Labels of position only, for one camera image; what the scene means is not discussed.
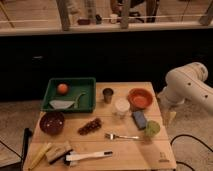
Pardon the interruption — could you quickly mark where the silver metal fork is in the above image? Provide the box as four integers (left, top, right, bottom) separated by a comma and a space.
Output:
105, 133, 139, 140

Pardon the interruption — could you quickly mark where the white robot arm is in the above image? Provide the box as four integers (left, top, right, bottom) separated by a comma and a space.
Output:
157, 62, 213, 127

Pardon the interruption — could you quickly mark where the orange bowl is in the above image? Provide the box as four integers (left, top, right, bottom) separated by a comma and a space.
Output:
127, 88, 153, 109

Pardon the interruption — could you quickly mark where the dark purple bowl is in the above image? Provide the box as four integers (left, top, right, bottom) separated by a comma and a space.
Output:
39, 112, 65, 135

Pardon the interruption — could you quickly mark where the green round fruit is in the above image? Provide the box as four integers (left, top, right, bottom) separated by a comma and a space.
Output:
144, 120, 160, 137

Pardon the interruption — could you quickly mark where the small metal cup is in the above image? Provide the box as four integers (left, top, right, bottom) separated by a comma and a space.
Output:
103, 88, 114, 104

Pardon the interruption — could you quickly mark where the dark grape bunch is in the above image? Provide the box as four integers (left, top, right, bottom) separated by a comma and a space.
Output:
78, 118, 102, 135

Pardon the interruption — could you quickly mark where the green plastic tray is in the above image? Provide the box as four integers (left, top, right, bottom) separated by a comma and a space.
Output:
41, 77, 96, 113

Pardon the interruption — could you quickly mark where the green bean pod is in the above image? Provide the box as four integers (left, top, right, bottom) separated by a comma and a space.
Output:
74, 92, 86, 108

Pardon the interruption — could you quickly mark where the orange fruit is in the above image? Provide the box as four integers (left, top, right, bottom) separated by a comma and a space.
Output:
57, 83, 69, 95

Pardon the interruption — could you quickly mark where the grey triangular cloth piece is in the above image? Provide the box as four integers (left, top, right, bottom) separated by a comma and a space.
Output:
49, 100, 74, 109

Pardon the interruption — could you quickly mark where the wooden scrub brush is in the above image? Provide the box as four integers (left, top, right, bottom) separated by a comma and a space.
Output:
46, 141, 71, 164

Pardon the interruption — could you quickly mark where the black cable on floor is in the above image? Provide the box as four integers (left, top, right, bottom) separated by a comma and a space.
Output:
169, 133, 213, 171

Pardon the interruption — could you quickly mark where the black table leg strap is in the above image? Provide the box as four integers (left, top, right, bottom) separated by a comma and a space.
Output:
20, 127, 34, 168

